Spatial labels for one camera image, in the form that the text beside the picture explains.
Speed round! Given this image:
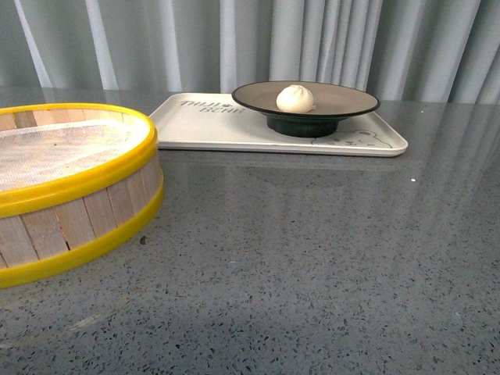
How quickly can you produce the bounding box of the brown plate with black rim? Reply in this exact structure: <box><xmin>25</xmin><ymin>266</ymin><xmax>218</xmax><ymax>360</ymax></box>
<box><xmin>231</xmin><ymin>80</ymin><xmax>380</xmax><ymax>138</ymax></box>

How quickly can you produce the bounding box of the white steamed bun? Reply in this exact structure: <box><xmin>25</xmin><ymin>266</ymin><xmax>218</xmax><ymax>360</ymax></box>
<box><xmin>276</xmin><ymin>84</ymin><xmax>315</xmax><ymax>114</ymax></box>

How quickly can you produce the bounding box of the white bear print tray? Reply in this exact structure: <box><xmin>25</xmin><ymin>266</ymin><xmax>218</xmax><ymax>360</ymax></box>
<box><xmin>150</xmin><ymin>93</ymin><xmax>408</xmax><ymax>157</ymax></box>

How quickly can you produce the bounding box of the yellow rimmed bamboo steamer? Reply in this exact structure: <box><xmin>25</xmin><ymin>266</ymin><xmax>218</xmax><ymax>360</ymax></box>
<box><xmin>1</xmin><ymin>103</ymin><xmax>163</xmax><ymax>288</ymax></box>

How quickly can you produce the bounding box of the grey pleated curtain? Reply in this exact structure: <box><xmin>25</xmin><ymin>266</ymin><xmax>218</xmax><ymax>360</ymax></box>
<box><xmin>1</xmin><ymin>1</ymin><xmax>499</xmax><ymax>104</ymax></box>

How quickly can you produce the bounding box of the white steamer liner cloth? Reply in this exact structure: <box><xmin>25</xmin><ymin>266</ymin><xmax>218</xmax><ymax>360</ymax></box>
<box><xmin>1</xmin><ymin>120</ymin><xmax>135</xmax><ymax>191</ymax></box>

